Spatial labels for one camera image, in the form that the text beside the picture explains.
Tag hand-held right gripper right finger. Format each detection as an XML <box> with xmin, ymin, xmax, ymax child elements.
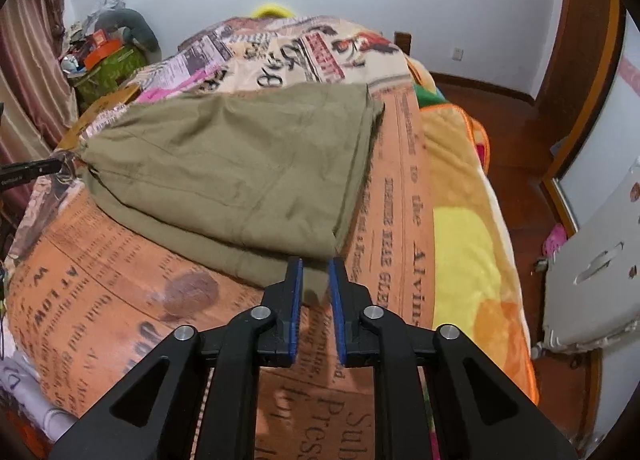
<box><xmin>327</xmin><ymin>256</ymin><xmax>578</xmax><ymax>460</ymax></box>

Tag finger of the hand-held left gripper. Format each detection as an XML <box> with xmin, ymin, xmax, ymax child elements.
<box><xmin>0</xmin><ymin>156</ymin><xmax>63</xmax><ymax>191</ymax></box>

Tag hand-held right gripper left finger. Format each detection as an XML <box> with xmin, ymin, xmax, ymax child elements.
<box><xmin>50</xmin><ymin>256</ymin><xmax>305</xmax><ymax>460</ymax></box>

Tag khaki pants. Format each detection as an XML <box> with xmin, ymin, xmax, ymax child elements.
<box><xmin>79</xmin><ymin>82</ymin><xmax>386</xmax><ymax>298</ymax></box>

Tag light wooden stool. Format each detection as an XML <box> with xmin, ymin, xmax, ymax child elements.
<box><xmin>75</xmin><ymin>86</ymin><xmax>142</xmax><ymax>128</ymax></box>

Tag newspaper print blanket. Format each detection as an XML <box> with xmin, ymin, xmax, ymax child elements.
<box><xmin>0</xmin><ymin>15</ymin><xmax>436</xmax><ymax>460</ymax></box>

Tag striped pink beige curtain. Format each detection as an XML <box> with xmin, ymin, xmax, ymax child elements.
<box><xmin>0</xmin><ymin>0</ymin><xmax>81</xmax><ymax>166</ymax></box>

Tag flat orange box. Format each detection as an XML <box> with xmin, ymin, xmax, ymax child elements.
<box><xmin>82</xmin><ymin>39</ymin><xmax>125</xmax><ymax>68</ymax></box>

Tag orange yellow plush blanket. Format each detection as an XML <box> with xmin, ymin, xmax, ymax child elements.
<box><xmin>407</xmin><ymin>58</ymin><xmax>541</xmax><ymax>406</ymax></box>

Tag white crumpled cloth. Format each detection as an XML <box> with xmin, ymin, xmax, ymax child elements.
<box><xmin>82</xmin><ymin>0</ymin><xmax>123</xmax><ymax>26</ymax></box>

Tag grey plush pillow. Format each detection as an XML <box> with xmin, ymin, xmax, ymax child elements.
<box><xmin>95</xmin><ymin>8</ymin><xmax>162</xmax><ymax>58</ymax></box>

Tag white plastic stool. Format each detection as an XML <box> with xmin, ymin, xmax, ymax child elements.
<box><xmin>532</xmin><ymin>155</ymin><xmax>640</xmax><ymax>356</ymax></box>

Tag yellow foam tube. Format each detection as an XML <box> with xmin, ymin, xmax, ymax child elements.
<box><xmin>251</xmin><ymin>1</ymin><xmax>296</xmax><ymax>20</ymax></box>

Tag wooden door frame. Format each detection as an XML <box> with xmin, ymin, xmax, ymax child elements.
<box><xmin>531</xmin><ymin>0</ymin><xmax>640</xmax><ymax>236</ymax></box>

